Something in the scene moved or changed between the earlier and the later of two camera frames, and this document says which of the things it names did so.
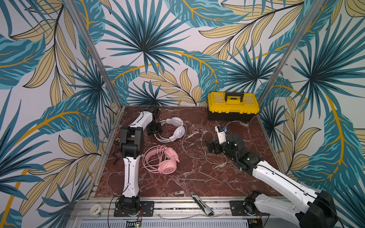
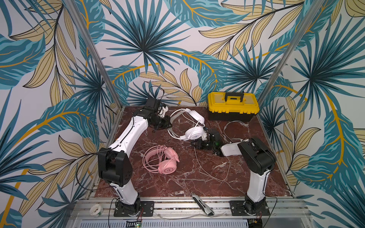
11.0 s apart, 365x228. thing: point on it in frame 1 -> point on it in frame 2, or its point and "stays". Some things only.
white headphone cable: (202, 143) -> (229, 158)
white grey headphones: (179, 132) -> (191, 133)
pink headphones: (160, 159) stays
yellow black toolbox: (232, 107) stays
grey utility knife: (208, 211) stays
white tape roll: (96, 210) stays
